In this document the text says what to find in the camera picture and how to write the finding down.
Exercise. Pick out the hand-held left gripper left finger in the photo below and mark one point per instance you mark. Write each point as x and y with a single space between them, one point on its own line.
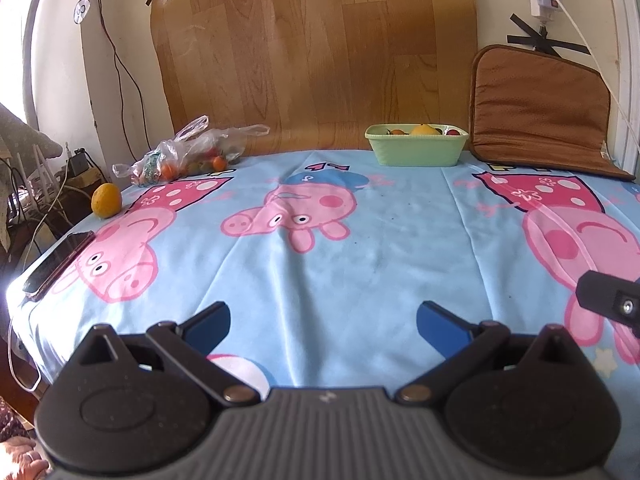
210 326

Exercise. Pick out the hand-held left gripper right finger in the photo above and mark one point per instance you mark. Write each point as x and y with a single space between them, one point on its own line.
440 326

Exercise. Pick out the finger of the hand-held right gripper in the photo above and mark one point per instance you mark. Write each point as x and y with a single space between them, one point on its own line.
605 294

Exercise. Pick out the light green rectangular bowl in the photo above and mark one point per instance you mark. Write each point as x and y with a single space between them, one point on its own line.
415 152

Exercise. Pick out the blue cartoon pig printed blanket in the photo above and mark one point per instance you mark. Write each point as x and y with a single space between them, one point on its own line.
350 260

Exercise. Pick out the yellow lemon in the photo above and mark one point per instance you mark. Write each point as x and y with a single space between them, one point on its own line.
106 201

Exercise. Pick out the black smartphone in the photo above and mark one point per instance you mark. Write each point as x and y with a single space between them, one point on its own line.
55 265

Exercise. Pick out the clear plastic bag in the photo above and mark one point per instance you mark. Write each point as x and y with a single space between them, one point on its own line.
200 142

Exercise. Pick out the brown seat cushion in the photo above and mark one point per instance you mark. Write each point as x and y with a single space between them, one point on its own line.
540 110

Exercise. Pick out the black power adapter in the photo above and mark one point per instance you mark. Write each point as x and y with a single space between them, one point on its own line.
78 163

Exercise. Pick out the white router with antennas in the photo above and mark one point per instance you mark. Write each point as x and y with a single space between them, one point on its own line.
37 182

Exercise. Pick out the black crossed tape strips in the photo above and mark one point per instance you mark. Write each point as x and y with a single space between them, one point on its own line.
547 40

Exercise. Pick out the grey dotted cloth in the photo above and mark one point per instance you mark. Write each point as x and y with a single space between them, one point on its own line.
22 132

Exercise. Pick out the wood pattern vinyl sheet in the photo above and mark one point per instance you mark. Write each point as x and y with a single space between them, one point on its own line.
310 50

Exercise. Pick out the white window frame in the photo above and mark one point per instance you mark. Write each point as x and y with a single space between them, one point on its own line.
627 60

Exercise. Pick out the round white wall sticker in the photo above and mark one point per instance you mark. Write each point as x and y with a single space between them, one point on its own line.
80 11

